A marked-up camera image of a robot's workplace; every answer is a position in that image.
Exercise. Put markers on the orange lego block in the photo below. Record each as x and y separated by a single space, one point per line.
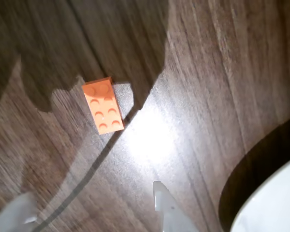
104 106

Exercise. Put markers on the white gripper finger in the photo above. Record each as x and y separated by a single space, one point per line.
13 215
169 212

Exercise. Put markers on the white round plate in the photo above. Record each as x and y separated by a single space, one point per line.
273 200

